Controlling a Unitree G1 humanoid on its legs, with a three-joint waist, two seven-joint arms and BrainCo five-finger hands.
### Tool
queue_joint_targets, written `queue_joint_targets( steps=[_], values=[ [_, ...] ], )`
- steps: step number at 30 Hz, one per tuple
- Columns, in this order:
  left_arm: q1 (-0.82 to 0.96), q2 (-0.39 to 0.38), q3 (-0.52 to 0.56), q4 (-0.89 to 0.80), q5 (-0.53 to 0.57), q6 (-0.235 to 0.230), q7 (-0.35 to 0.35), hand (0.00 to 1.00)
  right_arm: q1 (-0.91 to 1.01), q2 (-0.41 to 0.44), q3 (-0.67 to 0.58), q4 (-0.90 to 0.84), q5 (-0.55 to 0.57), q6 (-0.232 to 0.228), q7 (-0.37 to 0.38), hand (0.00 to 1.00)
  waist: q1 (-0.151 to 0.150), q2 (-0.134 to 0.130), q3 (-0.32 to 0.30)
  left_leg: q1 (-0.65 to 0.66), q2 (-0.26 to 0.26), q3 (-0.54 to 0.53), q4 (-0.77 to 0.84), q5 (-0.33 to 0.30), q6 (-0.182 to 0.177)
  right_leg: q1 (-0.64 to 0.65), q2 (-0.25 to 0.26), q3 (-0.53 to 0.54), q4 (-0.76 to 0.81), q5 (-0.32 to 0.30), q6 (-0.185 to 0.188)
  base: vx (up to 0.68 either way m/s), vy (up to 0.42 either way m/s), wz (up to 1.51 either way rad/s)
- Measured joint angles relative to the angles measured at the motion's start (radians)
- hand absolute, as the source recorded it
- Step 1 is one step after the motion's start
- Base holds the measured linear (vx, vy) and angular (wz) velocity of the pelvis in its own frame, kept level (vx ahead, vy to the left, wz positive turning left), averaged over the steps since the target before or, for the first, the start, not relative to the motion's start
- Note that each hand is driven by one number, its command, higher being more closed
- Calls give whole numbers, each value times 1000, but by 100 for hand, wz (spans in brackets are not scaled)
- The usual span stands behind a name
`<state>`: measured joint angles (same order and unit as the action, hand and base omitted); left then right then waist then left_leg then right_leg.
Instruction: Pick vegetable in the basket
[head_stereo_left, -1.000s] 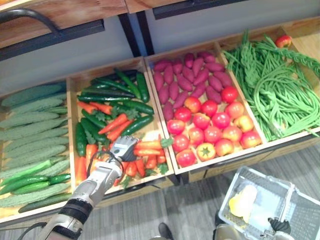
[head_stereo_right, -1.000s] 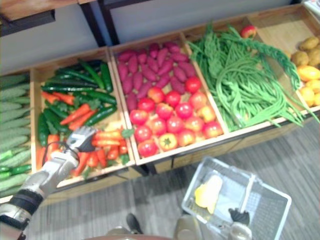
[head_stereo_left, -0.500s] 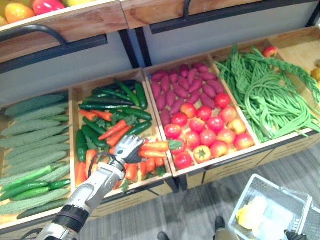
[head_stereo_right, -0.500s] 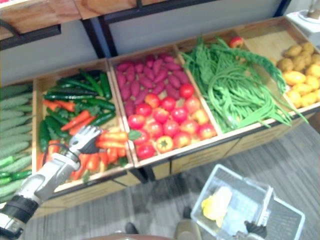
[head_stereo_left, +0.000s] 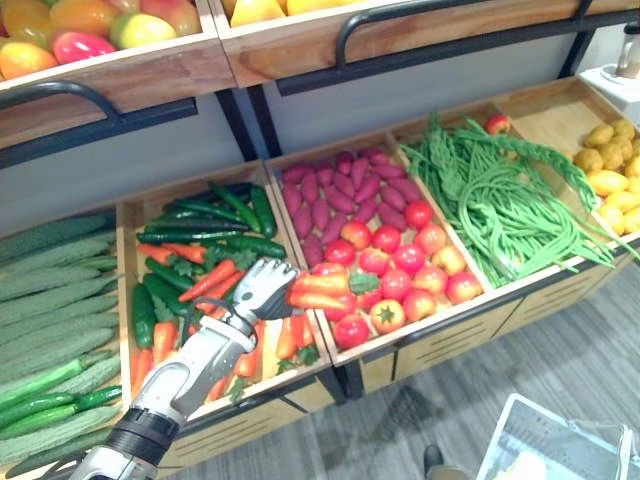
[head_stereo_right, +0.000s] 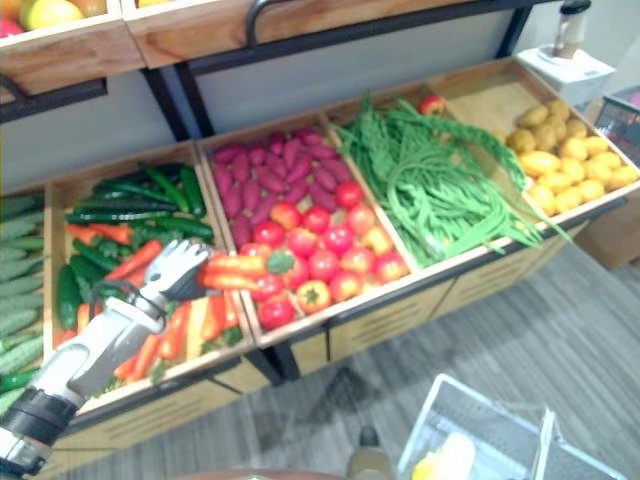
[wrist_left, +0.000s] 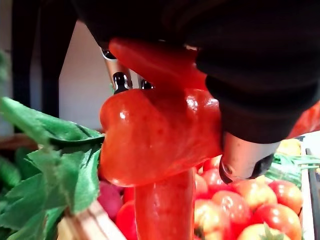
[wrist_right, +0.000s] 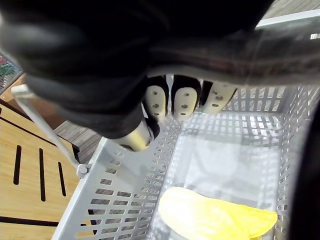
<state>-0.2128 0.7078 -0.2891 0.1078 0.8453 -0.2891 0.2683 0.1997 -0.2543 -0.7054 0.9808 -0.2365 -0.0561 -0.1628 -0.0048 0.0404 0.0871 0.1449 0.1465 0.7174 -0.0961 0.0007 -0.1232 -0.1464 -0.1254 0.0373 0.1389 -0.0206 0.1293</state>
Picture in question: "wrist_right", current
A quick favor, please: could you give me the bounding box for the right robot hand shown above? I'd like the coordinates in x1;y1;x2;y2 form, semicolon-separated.
0;0;275;153

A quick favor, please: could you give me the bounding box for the grey plastic shopping basket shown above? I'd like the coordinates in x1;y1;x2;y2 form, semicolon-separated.
56;84;320;240

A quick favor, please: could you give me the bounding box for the dark basket handle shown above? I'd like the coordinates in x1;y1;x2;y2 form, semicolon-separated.
147;18;320;89

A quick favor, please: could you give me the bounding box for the wooden slotted shelf panel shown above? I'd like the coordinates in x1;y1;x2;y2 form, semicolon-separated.
0;98;81;240

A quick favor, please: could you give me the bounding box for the white shelf edge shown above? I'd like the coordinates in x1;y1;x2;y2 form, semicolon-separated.
256;9;320;28

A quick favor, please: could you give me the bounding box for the dark robot body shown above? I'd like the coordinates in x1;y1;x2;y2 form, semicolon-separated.
286;99;320;240

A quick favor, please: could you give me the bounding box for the wire rack with goods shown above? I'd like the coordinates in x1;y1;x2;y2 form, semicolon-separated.
0;49;24;90

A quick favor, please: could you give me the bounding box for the grey basket handle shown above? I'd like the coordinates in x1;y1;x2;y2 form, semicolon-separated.
11;84;89;180

